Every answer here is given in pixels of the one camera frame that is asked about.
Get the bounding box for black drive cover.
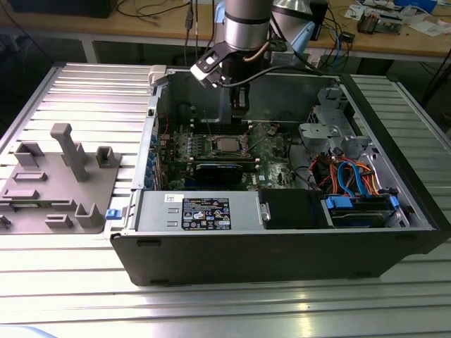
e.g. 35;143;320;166
259;188;332;230

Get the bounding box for pale grey case latch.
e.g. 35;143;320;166
147;65;168;87

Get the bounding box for tall black box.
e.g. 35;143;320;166
311;0;329;42

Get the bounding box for open black PC case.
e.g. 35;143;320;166
109;66;451;287

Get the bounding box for blue flat wire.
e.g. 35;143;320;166
336;157;371;198

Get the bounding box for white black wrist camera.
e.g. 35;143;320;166
190;42;230;89

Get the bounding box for green motherboard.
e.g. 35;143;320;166
156;121;300;193

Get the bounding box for grey power supply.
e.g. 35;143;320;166
135;189;264;233

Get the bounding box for black graphics card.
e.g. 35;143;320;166
194;161;257;184

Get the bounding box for black camera cable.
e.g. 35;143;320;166
221;65;325;87

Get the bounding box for wide black box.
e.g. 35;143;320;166
10;0;113;19

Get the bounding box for hard disk in blue carrier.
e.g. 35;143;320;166
323;195;399;228

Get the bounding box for orange wire bundle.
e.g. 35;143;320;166
354;160;383;196

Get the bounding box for grey metal disk bay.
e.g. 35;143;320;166
297;87;380;166

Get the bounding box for CPU socket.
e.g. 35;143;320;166
207;133;252;158

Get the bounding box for wooden desk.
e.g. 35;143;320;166
0;0;451;66

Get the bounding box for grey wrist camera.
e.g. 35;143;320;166
270;39;294;68

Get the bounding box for metal CPU cooler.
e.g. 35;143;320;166
357;9;381;35

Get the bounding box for grey parts rack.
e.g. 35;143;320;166
0;123;123;235

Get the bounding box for white papers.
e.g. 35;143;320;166
410;20;449;37

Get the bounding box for black USB cable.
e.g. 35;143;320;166
183;0;200;38

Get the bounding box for small electronics module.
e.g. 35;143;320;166
378;13;404;35

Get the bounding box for silver green CPU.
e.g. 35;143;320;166
215;136;237;151

